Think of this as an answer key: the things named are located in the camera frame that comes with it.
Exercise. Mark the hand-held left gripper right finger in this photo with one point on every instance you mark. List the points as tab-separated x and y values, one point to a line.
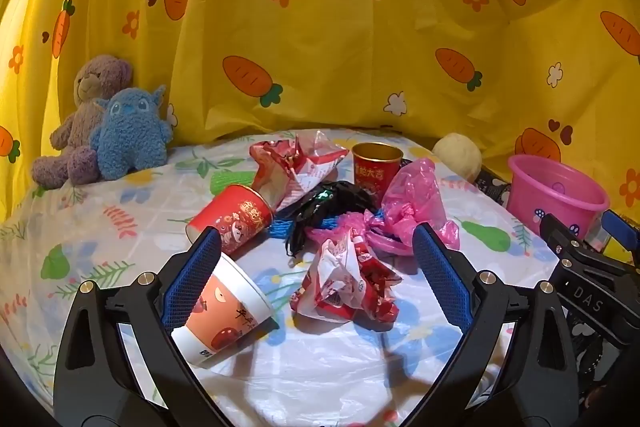
442	277

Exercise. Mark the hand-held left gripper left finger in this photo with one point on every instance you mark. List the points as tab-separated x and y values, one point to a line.
192	277

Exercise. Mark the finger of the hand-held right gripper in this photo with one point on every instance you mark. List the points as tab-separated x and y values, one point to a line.
620	227
565	237

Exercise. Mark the pink plastic bucket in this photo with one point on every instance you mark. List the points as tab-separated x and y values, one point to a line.
540	202

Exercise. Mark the white and orange paper cup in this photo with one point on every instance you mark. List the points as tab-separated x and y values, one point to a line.
230	312

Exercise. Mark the red paper cup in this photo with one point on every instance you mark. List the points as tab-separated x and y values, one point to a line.
235	217

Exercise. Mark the pink plastic bag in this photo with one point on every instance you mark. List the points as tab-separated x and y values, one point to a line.
410	192

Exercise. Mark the red and white wrapper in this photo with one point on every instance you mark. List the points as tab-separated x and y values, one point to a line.
300	167
345	282

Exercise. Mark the blue foam net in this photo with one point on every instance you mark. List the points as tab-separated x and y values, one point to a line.
280	227

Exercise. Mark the red cup with gold inside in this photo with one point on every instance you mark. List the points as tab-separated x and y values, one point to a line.
370	179

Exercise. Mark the black plastic bag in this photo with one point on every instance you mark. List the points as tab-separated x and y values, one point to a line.
325	202

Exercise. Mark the yellow tissue pack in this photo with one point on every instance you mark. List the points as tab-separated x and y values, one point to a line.
612	249

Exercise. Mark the white floral bed sheet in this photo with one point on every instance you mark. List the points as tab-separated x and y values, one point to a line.
125	207

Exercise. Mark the cream plush toy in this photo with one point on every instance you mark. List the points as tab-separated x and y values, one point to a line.
457	154

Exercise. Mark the blue plush monster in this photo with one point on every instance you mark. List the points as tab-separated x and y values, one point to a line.
130	132

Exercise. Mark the purple teddy bear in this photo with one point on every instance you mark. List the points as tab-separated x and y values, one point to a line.
92	77

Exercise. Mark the yellow carrot print curtain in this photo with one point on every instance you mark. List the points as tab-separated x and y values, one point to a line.
320	32

